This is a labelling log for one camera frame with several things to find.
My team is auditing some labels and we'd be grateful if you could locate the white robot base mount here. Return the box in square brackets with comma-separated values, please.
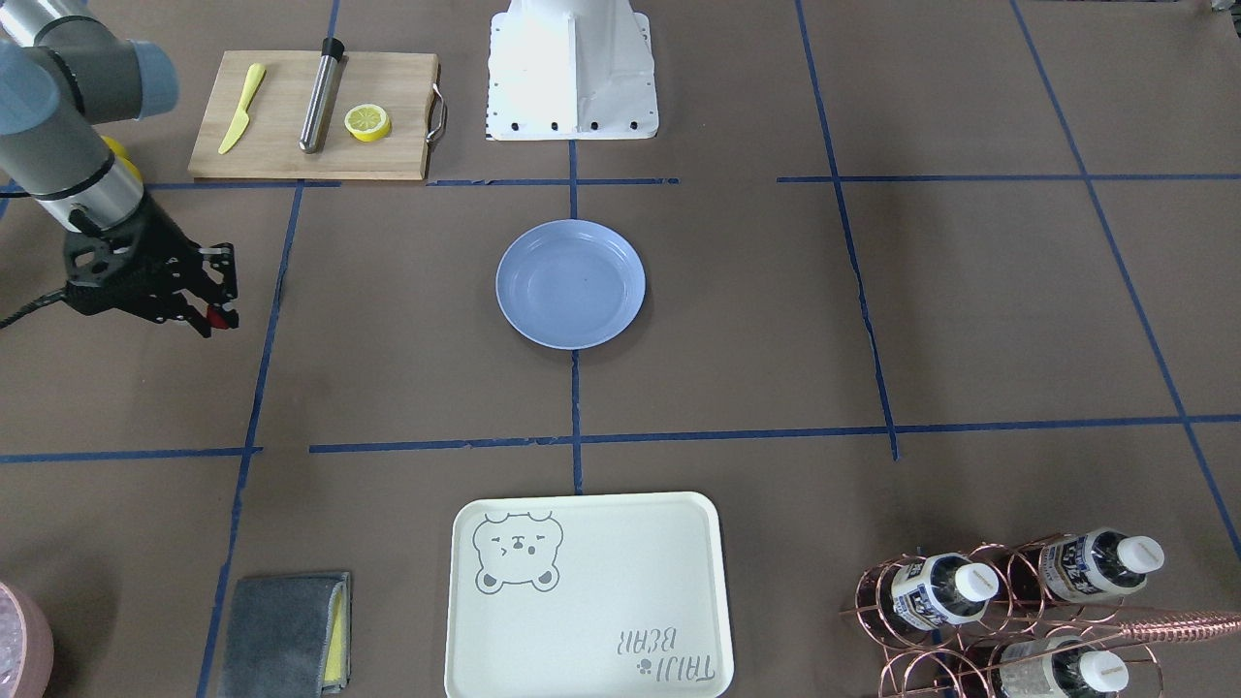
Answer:
[485, 1, 660, 142]

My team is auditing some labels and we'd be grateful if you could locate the cream bear tray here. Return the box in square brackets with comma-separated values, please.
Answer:
[444, 492, 736, 697]

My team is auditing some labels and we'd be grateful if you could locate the grey folded cloth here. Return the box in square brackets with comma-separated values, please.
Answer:
[217, 570, 352, 697]

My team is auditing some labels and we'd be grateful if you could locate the wooden cutting board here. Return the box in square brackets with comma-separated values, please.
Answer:
[187, 50, 442, 183]

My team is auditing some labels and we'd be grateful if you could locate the yellow plastic knife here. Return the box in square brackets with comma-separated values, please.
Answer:
[217, 63, 267, 155]

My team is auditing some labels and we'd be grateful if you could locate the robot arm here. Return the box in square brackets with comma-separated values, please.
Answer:
[1, 1, 240, 337]

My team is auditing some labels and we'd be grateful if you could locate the lemon half slice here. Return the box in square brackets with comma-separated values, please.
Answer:
[344, 103, 392, 143]

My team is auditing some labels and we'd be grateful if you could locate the large yellow lemon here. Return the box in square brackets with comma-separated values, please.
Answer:
[102, 137, 143, 184]

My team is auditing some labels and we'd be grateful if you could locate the copper wire bottle rack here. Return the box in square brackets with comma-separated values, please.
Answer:
[841, 537, 1239, 697]

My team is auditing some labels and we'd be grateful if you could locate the tea bottle back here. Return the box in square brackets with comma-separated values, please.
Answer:
[1036, 527, 1167, 604]

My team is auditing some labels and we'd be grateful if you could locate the blue round plate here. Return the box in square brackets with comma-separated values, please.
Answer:
[493, 219, 648, 351]

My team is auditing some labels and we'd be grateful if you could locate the pink bowl of ice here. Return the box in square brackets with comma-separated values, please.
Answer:
[1, 582, 55, 697]

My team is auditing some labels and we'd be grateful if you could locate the steel knife handle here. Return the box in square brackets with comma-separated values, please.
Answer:
[298, 36, 345, 154]

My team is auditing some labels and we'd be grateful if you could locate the tea bottle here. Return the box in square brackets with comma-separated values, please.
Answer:
[990, 635, 1131, 697]
[1036, 527, 1167, 604]
[880, 553, 1001, 635]

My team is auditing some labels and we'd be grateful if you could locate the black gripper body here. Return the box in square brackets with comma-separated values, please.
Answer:
[65, 194, 208, 324]

